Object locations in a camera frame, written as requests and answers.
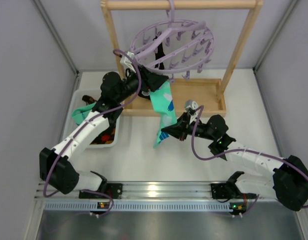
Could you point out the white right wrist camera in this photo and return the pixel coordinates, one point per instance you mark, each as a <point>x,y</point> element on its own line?
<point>191,107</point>

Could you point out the wooden hanging rack frame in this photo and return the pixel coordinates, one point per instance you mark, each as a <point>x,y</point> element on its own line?
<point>209,92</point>

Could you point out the brown checkered sock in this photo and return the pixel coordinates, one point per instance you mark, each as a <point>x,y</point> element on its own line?
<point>88,100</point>

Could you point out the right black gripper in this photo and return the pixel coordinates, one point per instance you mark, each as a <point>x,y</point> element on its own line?
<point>183,127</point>

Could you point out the black argyle sock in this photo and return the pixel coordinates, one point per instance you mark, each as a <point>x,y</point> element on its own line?
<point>105,138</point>

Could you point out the white perforated cable duct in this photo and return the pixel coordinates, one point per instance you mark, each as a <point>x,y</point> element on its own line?
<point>153,206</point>

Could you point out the white plastic laundry basket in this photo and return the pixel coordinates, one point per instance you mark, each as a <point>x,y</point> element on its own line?
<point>81,104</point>

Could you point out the black sock with white stripes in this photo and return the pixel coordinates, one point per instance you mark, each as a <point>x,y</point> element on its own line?
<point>159,54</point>

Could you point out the green sock with white patches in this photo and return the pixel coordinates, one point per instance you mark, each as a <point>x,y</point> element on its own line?
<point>162,103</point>

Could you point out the black sock with blue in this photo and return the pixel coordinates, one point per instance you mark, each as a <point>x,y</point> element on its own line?
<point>144,92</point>

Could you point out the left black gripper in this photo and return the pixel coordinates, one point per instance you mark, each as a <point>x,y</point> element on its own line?
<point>146,80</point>

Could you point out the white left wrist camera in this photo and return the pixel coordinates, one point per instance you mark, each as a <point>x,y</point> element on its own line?
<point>126,60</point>

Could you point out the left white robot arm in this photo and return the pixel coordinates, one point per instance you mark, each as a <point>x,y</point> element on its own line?
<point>56,165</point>

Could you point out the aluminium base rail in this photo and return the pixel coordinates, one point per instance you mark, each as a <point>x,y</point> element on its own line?
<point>168,190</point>

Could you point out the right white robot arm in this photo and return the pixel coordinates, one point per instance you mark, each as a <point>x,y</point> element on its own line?
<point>283,179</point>

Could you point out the green sock with chevrons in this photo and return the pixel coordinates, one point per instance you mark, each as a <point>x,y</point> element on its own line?
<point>80,114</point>

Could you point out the lilac round clip hanger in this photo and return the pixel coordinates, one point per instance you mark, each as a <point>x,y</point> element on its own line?
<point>188,45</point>

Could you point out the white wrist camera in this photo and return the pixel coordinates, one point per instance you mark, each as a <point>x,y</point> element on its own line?
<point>126,60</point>
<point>191,107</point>

